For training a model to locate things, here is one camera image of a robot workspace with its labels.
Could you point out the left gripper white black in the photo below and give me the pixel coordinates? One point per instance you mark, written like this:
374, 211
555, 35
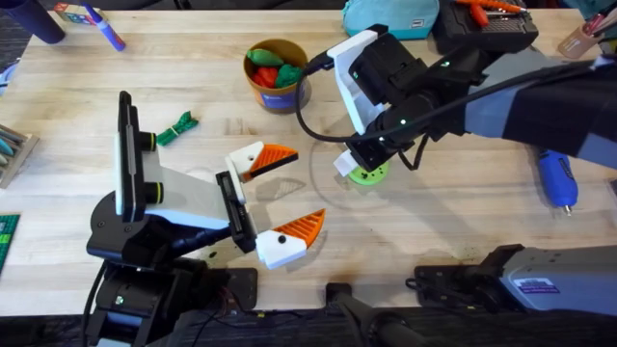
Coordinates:
193, 202

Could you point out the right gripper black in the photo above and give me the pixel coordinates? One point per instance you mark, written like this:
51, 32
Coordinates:
414, 115

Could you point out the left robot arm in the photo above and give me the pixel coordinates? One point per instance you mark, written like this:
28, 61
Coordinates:
144, 299

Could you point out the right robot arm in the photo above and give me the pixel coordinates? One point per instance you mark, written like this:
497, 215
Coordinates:
540, 111

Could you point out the green toy vegetable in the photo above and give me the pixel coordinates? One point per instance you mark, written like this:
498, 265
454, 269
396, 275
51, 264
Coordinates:
177, 129

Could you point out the blue electric screwdriver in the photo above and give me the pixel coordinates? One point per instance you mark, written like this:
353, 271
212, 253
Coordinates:
556, 178

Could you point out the green disc with holes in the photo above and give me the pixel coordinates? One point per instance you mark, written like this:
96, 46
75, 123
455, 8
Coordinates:
373, 177

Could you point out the brown tub with toys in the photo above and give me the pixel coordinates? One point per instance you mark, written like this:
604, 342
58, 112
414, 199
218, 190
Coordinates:
277, 94

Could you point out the teal zip pouch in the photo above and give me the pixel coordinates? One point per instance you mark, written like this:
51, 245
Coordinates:
390, 19

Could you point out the black box with tools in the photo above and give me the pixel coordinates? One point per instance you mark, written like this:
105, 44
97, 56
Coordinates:
487, 26

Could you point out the blue marker pen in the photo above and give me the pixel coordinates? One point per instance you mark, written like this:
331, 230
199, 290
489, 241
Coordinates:
108, 31

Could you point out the wooden tray with tools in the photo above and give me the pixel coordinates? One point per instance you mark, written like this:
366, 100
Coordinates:
14, 154

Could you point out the cup with pens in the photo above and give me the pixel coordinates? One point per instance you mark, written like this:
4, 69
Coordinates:
576, 43

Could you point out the green board with blocks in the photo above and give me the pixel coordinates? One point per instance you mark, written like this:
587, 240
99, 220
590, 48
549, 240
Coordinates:
7, 241

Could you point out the small coloured box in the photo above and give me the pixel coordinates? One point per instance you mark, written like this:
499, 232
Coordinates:
72, 14

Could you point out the dark blue cylinder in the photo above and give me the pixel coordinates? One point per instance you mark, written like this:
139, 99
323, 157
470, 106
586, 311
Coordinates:
34, 21

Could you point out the black pole mount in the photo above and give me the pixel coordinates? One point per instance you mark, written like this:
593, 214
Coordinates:
366, 318

